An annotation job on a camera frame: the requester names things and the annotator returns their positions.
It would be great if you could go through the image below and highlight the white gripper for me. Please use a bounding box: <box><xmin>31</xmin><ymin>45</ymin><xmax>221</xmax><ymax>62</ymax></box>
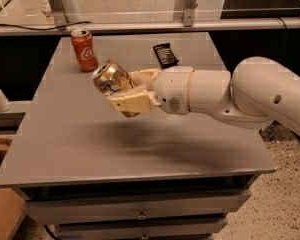
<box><xmin>107</xmin><ymin>66</ymin><xmax>194</xmax><ymax>115</ymax></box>

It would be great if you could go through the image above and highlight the crushed orange soda can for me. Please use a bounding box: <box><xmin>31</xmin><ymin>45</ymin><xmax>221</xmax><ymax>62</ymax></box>
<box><xmin>91</xmin><ymin>59</ymin><xmax>141</xmax><ymax>119</ymax></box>

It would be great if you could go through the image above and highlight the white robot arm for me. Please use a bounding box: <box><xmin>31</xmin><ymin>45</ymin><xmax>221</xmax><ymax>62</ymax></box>
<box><xmin>108</xmin><ymin>57</ymin><xmax>300</xmax><ymax>136</ymax></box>

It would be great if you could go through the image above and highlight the red Coca-Cola can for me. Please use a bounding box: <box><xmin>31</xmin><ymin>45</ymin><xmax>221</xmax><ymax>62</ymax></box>
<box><xmin>71</xmin><ymin>29</ymin><xmax>98</xmax><ymax>72</ymax></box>

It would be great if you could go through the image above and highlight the black snack bar wrapper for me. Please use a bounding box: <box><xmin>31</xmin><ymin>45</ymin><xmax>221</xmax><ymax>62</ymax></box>
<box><xmin>153</xmin><ymin>43</ymin><xmax>179</xmax><ymax>69</ymax></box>

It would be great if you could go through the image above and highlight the grey drawer cabinet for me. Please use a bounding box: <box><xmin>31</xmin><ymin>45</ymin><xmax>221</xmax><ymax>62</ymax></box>
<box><xmin>0</xmin><ymin>32</ymin><xmax>278</xmax><ymax>240</ymax></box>

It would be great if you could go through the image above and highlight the white pipe top left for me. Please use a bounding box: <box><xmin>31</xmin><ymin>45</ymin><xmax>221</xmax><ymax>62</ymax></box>
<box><xmin>41</xmin><ymin>0</ymin><xmax>82</xmax><ymax>26</ymax></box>

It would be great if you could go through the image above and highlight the lower grey drawer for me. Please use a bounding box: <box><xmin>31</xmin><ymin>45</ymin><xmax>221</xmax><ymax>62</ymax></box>
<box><xmin>55</xmin><ymin>217</ymin><xmax>227</xmax><ymax>240</ymax></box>

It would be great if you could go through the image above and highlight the grey drawer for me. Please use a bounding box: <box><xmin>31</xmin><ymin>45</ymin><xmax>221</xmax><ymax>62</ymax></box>
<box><xmin>55</xmin><ymin>217</ymin><xmax>227</xmax><ymax>240</ymax></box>
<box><xmin>23</xmin><ymin>189</ymin><xmax>251</xmax><ymax>224</ymax></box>

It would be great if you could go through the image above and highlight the upper grey drawer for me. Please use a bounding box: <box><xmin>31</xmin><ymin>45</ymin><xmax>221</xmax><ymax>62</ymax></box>
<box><xmin>23</xmin><ymin>189</ymin><xmax>251</xmax><ymax>224</ymax></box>

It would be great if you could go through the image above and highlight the brown cardboard box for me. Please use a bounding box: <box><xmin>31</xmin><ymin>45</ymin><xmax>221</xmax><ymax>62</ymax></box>
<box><xmin>0</xmin><ymin>137</ymin><xmax>24</xmax><ymax>240</ymax></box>

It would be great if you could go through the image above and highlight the grey metal bracket centre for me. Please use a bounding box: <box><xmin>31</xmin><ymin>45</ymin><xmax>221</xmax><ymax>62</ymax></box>
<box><xmin>182</xmin><ymin>0</ymin><xmax>197</xmax><ymax>27</ymax></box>

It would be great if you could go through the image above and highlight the grey metal bracket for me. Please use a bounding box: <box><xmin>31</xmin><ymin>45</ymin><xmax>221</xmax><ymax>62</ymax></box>
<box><xmin>182</xmin><ymin>0</ymin><xmax>197</xmax><ymax>27</ymax></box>
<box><xmin>48</xmin><ymin>0</ymin><xmax>67</xmax><ymax>27</ymax></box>

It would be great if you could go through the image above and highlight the grey metal bracket left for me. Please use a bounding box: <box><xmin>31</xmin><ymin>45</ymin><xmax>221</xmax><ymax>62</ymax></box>
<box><xmin>48</xmin><ymin>0</ymin><xmax>67</xmax><ymax>27</ymax></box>

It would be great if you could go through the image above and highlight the black cable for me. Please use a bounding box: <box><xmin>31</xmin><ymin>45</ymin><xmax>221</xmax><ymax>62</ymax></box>
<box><xmin>0</xmin><ymin>20</ymin><xmax>93</xmax><ymax>31</ymax></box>

